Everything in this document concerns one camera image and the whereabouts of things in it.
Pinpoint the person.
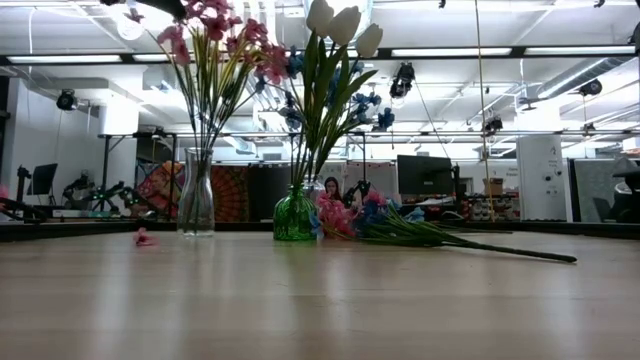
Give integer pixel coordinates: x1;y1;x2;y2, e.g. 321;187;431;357
323;175;344;202

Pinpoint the grey partition panel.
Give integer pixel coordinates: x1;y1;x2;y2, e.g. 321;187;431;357
569;158;621;221

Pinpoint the tall clear glass vase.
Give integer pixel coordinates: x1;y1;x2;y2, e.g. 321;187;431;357
177;147;216;237

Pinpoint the small black monitor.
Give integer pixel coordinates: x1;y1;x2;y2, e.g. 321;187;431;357
27;163;59;196

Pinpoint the black office chair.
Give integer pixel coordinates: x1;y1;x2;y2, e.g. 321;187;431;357
612;159;640;225

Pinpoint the black aluminium frame rail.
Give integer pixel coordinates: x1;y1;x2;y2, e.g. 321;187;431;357
0;218;640;242

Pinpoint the green ribbed glass vase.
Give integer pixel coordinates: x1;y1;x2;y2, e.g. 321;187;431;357
272;183;319;242

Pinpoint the black overhead beam with lights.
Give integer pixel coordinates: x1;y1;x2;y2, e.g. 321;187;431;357
0;44;640;66

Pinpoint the fallen pink blossom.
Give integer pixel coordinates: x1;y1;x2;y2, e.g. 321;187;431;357
132;227;160;248

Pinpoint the orange blue patterned tapestry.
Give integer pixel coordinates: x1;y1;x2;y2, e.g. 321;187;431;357
135;159;184;221

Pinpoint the large black monitor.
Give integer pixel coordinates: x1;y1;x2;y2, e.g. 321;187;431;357
397;154;454;197

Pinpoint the black metal frame stand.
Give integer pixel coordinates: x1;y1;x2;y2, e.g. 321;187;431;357
98;129;369;224

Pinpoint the orange brown patterned tapestry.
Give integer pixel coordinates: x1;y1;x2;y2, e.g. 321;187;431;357
212;165;251;223

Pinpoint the black cabinet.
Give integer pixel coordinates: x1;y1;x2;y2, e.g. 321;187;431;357
249;163;294;222

